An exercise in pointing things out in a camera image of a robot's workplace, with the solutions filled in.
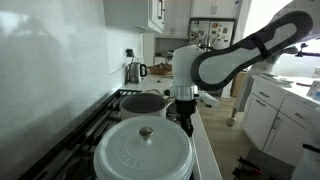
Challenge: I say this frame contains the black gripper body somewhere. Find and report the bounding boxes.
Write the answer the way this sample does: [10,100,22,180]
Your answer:
[174,98,198,119]

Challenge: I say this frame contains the white dutch oven pot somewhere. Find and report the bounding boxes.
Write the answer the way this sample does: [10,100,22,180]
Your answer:
[189,146,197,180]

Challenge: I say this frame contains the white saucepan dark inside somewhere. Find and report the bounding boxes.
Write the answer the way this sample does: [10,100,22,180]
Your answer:
[118,92,168,121]

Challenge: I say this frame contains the white dutch oven lid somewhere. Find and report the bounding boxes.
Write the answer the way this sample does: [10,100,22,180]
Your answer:
[93,115,196,180]

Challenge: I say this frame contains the brown cardboard box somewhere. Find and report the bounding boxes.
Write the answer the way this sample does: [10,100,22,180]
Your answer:
[229,70,249,98]

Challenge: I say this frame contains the person in grey top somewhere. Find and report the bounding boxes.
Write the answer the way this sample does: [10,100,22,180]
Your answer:
[226,45,300,127]

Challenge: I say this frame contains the stainless steel electric kettle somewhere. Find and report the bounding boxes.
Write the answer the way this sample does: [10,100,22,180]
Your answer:
[127,61,149,85]

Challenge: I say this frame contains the black red tool bundle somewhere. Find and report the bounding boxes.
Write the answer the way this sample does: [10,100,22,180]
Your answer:
[231,146,296,180]

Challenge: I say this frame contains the stainless fridge with magnets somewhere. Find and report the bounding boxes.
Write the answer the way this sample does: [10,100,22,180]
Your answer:
[187,16,239,52]

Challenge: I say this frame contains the white kitchen island cabinet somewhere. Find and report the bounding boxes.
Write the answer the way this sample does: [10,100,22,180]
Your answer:
[242,74,320,168]

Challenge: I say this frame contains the stack of papers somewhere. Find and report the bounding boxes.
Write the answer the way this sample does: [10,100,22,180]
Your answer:
[259,72,296,86]

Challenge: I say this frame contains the black gas cooktop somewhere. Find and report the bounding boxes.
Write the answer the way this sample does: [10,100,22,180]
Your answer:
[18,87,201,180]

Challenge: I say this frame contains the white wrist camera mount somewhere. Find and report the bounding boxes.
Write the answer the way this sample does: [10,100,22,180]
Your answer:
[195,89,221,109]

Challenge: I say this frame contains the wooden basket with wire handle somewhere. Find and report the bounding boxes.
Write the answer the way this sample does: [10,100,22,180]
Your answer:
[147,62,174,77]

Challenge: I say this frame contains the black kettle power cord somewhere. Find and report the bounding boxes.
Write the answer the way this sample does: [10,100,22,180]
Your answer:
[124,55,135,85]

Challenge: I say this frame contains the white wall outlet with plug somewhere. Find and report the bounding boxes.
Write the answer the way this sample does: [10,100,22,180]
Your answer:
[123,47,136,59]

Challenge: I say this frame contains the silver island door handle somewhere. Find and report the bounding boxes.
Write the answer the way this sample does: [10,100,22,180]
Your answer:
[271,116,281,131]

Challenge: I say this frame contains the silver cabinet door handle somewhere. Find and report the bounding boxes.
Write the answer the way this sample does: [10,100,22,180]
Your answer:
[156,0,165,21]

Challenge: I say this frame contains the white upper wall cabinet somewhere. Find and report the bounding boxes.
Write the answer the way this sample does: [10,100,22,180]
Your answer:
[102,0,166,35]

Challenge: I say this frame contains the black camera clamp mount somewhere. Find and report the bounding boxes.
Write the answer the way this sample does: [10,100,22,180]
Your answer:
[294,42,320,59]

